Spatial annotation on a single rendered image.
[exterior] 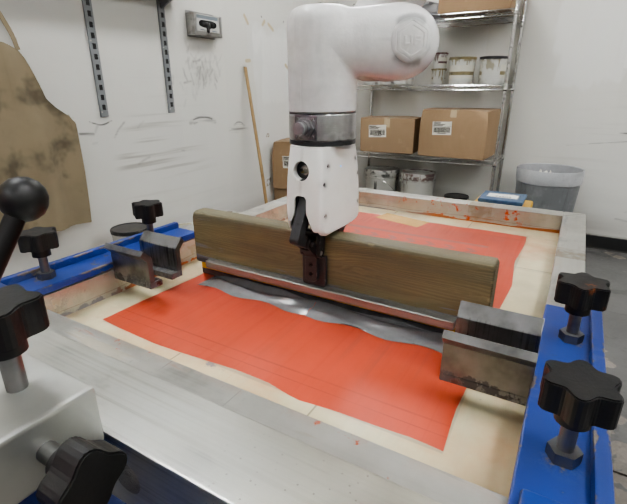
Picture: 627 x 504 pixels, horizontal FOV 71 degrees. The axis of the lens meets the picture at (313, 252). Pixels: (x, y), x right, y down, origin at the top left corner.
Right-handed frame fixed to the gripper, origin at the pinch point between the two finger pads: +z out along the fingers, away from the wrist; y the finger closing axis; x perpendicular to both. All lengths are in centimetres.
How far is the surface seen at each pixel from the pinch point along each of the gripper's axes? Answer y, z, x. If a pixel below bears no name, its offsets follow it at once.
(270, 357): -13.5, 5.5, -1.3
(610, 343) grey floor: 198, 102, -57
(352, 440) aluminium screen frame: -23.0, 1.9, -15.1
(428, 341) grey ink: -2.5, 5.4, -14.7
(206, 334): -13.4, 5.4, 7.7
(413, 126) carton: 317, 10, 91
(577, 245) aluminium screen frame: 30.8, 2.3, -27.8
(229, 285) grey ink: -2.8, 4.8, 13.2
